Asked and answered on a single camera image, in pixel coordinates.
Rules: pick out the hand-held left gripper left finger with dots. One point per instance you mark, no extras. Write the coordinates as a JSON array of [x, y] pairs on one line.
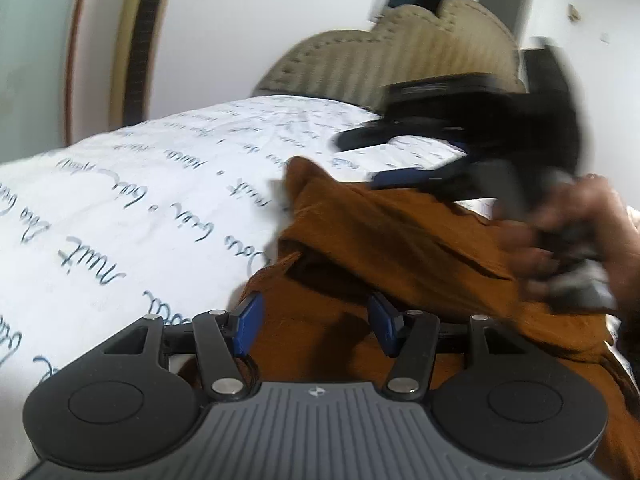
[[249, 322]]

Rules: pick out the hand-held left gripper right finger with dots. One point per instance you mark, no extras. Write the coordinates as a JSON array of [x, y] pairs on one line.
[[382, 322]]

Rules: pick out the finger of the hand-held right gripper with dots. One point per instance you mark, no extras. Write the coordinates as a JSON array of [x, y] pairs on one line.
[[390, 136], [410, 177]]

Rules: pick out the brown knit sweater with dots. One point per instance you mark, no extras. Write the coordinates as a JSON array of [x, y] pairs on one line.
[[380, 250]]

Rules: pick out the person's right hand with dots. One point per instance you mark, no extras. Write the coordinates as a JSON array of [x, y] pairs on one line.
[[590, 220]]

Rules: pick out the olive padded headboard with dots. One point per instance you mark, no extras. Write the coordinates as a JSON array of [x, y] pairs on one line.
[[400, 50]]

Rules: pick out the white script-printed bed sheet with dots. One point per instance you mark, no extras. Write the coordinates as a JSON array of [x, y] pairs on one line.
[[125, 200]]

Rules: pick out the gold tower fan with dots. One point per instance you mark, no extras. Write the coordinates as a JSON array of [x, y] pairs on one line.
[[142, 40]]

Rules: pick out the red-brown wooden frame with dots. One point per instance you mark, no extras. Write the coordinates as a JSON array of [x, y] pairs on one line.
[[77, 50]]

